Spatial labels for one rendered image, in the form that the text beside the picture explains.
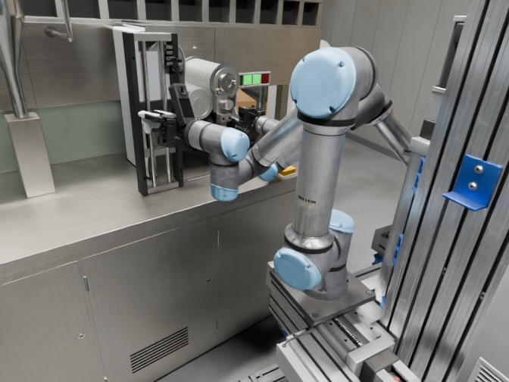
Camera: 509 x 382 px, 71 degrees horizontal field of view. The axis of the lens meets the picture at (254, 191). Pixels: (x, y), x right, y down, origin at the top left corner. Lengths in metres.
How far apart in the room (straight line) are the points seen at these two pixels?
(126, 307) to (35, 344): 0.28
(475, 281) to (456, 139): 0.31
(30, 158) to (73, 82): 0.40
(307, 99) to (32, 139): 0.98
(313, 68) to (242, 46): 1.31
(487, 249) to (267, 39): 1.55
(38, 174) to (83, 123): 0.36
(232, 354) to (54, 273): 1.03
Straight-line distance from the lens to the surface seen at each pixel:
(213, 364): 1.91
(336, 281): 1.03
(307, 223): 0.80
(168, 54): 1.26
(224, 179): 0.92
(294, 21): 2.24
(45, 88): 1.64
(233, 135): 0.87
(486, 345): 0.91
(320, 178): 0.74
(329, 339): 1.04
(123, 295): 1.37
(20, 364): 1.42
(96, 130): 1.71
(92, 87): 1.67
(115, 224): 1.20
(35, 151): 1.41
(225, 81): 1.51
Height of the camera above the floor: 1.52
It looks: 27 degrees down
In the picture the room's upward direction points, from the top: 3 degrees clockwise
